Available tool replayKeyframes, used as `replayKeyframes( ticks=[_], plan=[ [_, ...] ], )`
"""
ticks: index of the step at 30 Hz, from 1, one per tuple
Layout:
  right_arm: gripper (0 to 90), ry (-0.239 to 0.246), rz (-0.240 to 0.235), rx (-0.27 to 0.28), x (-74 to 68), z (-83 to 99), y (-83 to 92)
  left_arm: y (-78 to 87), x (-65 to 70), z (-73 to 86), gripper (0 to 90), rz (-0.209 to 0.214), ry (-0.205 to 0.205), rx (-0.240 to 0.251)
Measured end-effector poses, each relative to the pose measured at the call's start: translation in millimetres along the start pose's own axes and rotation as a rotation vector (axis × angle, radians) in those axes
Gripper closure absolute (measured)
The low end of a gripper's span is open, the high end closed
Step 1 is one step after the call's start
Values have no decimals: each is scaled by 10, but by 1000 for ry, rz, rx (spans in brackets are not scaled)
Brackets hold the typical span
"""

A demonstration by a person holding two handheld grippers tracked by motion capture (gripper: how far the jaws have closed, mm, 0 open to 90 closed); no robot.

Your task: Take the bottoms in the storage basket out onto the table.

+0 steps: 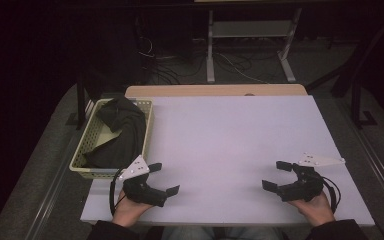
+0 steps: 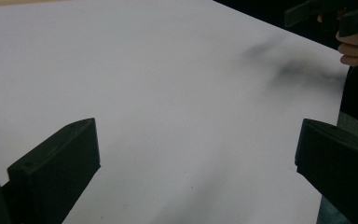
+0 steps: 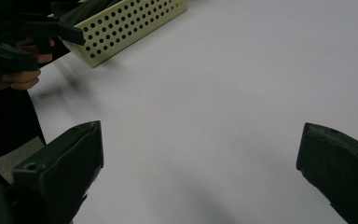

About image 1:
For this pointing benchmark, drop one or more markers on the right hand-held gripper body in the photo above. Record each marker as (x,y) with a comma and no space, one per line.
(305,186)

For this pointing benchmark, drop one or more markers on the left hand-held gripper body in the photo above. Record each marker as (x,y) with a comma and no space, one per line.
(143,191)

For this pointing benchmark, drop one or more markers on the person's left hand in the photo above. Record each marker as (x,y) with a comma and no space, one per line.
(128,211)

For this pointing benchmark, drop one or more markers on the person's right hand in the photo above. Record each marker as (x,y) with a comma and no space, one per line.
(316,210)

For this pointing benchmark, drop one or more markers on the dark cloth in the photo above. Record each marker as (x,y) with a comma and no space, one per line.
(126,133)

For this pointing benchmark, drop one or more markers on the beige plastic basket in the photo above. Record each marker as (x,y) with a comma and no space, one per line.
(90,140)

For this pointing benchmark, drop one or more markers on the black metal stand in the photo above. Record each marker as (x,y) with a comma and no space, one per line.
(80,106)
(356,100)

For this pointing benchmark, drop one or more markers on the white metal stand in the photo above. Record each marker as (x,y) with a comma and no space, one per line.
(246,29)

